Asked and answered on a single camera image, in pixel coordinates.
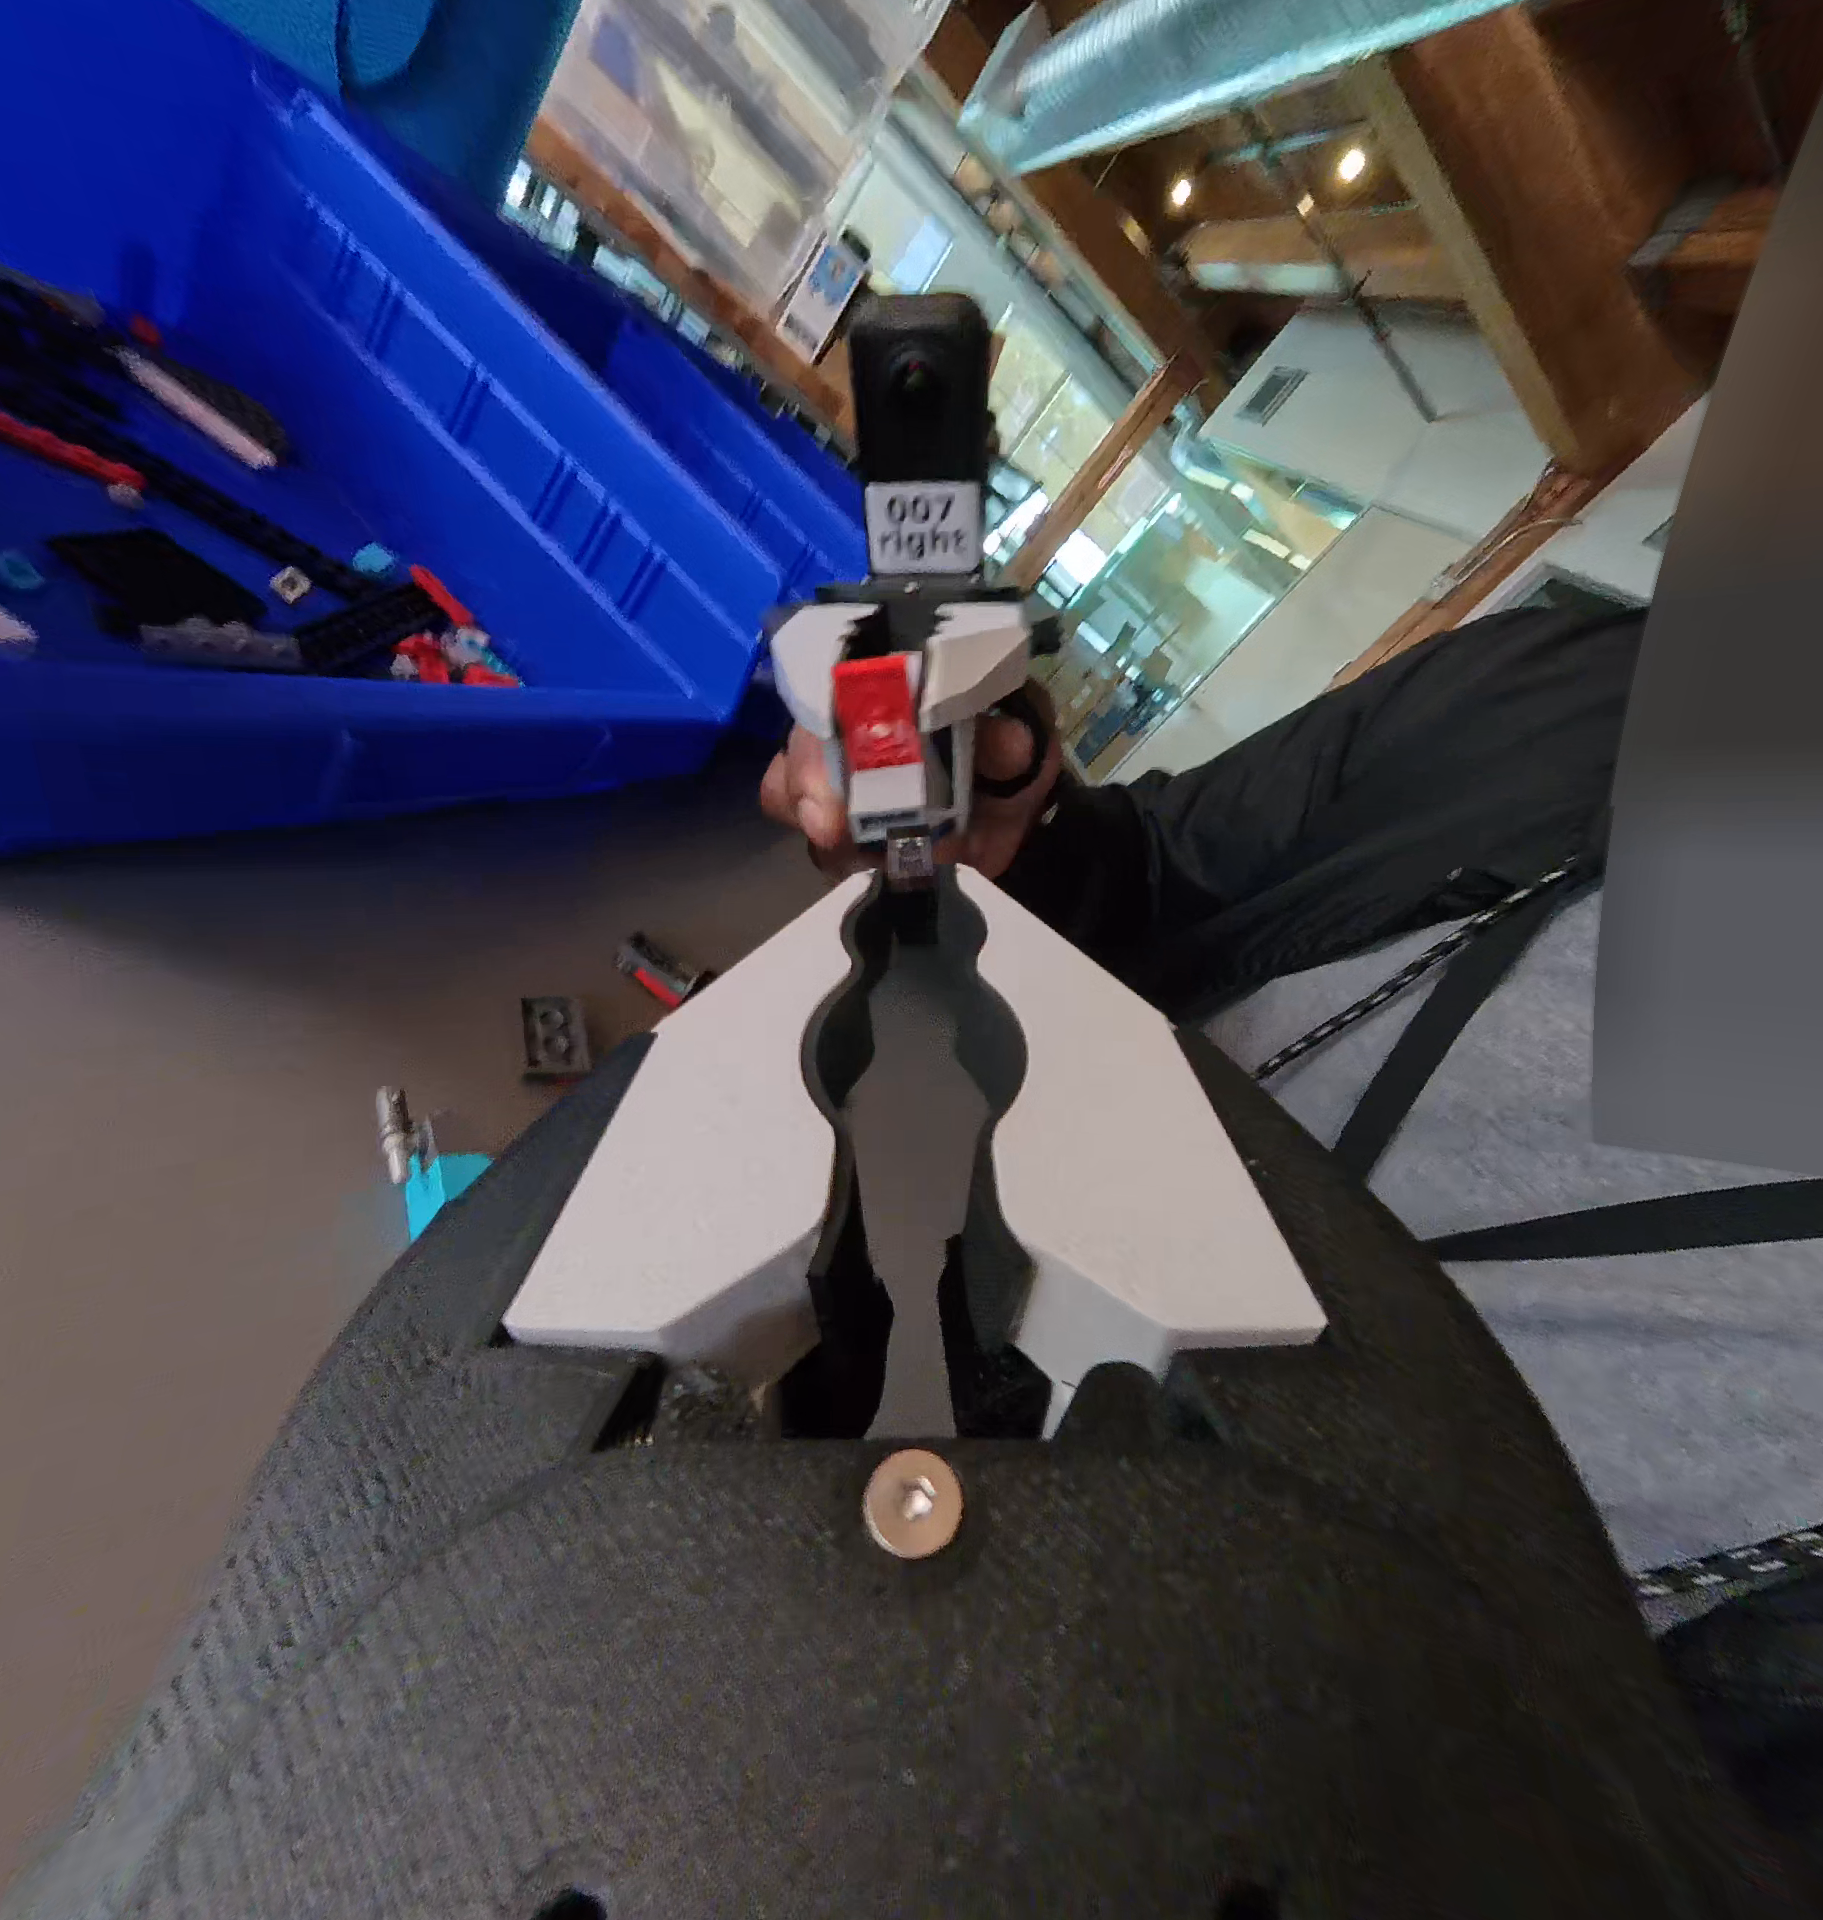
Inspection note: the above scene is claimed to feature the teal and black brick assembly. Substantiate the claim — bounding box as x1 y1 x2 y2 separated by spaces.
374 1116 497 1250

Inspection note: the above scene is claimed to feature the clear plastic drawer stack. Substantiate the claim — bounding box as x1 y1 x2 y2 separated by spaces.
540 0 952 319

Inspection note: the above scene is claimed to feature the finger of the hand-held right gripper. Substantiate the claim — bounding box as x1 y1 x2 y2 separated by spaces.
769 599 871 737
923 606 1039 724

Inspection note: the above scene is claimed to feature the person's right forearm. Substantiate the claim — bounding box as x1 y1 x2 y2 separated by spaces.
999 599 1652 1024

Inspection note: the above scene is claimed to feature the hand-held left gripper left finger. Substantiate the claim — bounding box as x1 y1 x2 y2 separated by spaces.
502 869 897 1440

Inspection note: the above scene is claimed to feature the pile of mixed toy bricks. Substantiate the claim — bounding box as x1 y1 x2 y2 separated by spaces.
0 240 527 691

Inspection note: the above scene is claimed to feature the red 2x4 lego brick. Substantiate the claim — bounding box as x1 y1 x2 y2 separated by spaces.
829 654 976 844

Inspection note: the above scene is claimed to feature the grey desk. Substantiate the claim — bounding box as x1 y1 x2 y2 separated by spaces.
0 749 912 1920

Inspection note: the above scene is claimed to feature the person's right hand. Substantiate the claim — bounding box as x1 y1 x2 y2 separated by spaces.
761 697 1073 880

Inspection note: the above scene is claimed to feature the black shoulder strap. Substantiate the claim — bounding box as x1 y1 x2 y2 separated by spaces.
1327 885 1823 1264

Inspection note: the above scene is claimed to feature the grey sweatshirt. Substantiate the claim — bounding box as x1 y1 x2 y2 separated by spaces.
1207 885 1823 1640

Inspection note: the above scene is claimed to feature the blue plastic bin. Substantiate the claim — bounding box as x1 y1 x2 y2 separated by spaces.
293 89 859 721
0 0 787 867

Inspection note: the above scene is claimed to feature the black patterned cord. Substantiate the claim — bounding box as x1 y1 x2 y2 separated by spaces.
1251 859 1823 1602

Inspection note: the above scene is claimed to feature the small picture card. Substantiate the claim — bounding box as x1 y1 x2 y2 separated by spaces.
772 231 874 365

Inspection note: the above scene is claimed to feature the silver ventilation duct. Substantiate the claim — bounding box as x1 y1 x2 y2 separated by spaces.
954 0 1531 182

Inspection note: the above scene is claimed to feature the dark grey toy brick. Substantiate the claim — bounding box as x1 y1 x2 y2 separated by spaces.
515 991 597 1087

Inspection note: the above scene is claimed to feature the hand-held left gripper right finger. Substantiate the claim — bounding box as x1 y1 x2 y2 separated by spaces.
934 869 1327 1440

